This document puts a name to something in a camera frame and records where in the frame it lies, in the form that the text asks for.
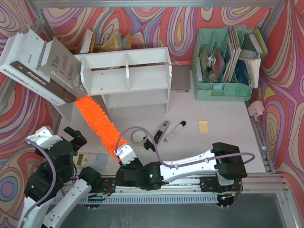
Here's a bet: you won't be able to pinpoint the brown book Fredonia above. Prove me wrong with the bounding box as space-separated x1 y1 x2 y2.
10 60 76 103

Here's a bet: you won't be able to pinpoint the white wooden bookshelf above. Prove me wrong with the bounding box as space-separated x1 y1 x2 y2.
76 47 172 115

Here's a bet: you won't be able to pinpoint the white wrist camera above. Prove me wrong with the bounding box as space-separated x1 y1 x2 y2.
26 126 63 150
115 144 137 165

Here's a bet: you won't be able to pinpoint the pink piggy figurine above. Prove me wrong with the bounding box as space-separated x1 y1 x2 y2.
247 100 265 121

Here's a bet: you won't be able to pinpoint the yellow sticky note pad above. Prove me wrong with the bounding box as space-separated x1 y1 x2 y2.
198 120 209 134

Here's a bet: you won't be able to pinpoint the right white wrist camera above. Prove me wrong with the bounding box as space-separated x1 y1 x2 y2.
115 144 137 165

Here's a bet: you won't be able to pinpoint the white marker black cap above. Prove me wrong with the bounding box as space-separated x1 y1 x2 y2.
163 121 186 143

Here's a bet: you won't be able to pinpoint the black white stapler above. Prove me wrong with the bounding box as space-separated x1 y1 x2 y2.
154 121 170 145

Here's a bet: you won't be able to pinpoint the mint green desk organizer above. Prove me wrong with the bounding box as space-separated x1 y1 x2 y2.
191 27 252 101

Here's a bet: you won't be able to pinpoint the grey notebook with pencil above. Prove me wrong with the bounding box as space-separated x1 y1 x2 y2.
171 65 190 92

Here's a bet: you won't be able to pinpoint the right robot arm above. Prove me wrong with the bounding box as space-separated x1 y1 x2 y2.
115 142 247 190

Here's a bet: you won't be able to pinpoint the orange microfiber duster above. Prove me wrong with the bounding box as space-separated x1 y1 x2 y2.
74 96 128 164

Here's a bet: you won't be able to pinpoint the white paperback book stack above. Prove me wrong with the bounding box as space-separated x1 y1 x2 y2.
235 57 261 88

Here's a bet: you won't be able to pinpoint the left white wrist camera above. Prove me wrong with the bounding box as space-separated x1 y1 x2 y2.
26 126 63 150

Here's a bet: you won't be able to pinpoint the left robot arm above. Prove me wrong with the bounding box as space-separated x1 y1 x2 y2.
19 126 102 228

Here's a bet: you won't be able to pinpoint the clear tape ring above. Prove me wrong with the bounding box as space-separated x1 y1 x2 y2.
130 128 149 144

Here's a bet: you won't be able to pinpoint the white book Mademoiselle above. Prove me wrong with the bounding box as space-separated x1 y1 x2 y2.
0 29 65 105

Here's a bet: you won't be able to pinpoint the wooden rack with books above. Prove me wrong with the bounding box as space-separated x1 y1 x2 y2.
74 29 132 54

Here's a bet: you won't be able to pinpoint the grey book The Lonely Ones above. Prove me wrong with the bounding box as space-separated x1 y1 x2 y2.
38 37 87 98

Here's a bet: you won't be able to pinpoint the black T-shaped plastic part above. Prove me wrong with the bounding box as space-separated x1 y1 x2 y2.
143 139 156 152

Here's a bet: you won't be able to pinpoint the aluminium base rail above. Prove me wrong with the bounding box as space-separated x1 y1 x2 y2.
28 175 289 207

